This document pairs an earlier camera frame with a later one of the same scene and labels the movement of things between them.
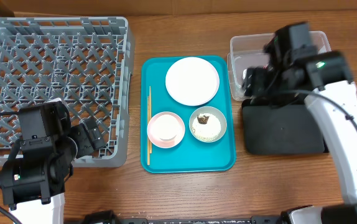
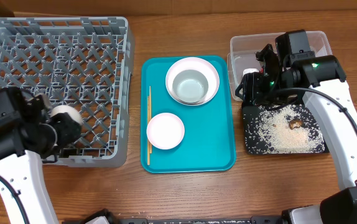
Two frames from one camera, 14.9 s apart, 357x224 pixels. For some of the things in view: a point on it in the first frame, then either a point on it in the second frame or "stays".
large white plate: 192,81 stays
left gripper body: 84,144 to 66,131
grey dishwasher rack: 88,63 stays
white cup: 166,127 to 69,109
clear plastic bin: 249,51 stays
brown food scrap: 203,120 to 294,123
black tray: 280,127 stays
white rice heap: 208,131 to 273,127
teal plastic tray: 190,155 stays
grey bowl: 208,124 to 190,85
